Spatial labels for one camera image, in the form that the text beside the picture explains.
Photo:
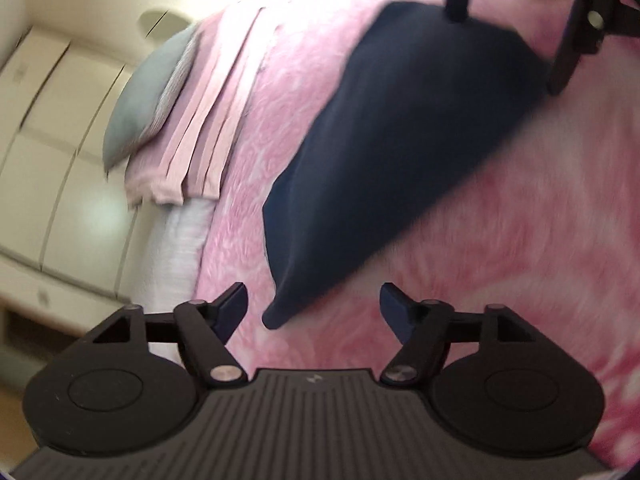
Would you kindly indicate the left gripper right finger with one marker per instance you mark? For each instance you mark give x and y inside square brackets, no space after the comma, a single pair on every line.
[426,331]

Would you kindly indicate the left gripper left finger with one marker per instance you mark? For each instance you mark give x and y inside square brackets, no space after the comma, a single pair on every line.
[201,329]

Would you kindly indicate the navy blue shirt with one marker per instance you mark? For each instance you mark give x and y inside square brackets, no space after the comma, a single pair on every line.
[421,103]

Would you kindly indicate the white quilted duvet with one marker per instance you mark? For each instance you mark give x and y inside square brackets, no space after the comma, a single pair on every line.
[173,255]

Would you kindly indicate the pink floral blanket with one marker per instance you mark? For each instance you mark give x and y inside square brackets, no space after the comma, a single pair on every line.
[549,226]

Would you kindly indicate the pink stacked pillows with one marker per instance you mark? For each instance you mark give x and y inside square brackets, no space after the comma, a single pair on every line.
[188,157]

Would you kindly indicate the cream wardrobe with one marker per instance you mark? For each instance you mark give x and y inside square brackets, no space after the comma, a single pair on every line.
[62,215]

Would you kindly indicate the grey pillow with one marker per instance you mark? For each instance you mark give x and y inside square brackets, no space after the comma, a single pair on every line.
[149,96]

